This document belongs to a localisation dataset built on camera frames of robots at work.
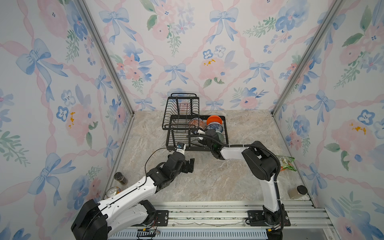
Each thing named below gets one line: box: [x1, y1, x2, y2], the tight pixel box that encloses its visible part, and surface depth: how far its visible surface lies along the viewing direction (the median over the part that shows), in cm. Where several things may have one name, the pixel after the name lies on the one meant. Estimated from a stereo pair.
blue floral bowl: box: [206, 122, 224, 133], surface depth 106 cm
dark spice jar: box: [113, 172, 128, 186], surface depth 80 cm
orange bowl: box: [206, 115, 223, 126], surface depth 107 cm
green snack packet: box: [276, 155, 297, 172], surface depth 90 cm
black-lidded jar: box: [287, 185, 308, 200], surface depth 76 cm
